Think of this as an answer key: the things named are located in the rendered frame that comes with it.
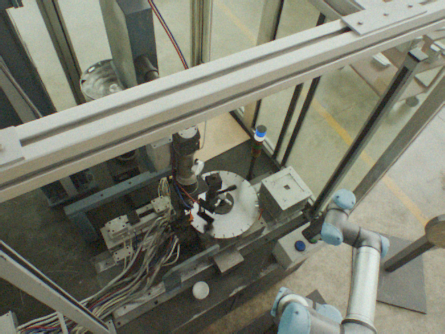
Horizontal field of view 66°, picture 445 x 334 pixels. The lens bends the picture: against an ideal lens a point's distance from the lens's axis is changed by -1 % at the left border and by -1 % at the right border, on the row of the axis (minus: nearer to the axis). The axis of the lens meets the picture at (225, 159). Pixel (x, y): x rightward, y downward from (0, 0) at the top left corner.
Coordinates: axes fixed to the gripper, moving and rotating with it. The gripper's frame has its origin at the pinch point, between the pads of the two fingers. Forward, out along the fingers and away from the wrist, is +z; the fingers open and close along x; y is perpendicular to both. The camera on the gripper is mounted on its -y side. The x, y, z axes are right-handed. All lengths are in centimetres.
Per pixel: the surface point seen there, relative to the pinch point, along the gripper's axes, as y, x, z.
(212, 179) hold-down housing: -35, 29, -33
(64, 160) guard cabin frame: -73, 0, -109
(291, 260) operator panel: -13.1, -3.1, 2.9
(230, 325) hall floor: -35, -4, 93
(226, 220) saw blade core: -29.5, 23.9, -2.4
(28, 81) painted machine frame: -78, 82, -53
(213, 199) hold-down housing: -34.8, 27.8, -19.6
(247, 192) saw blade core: -14.4, 31.1, -2.4
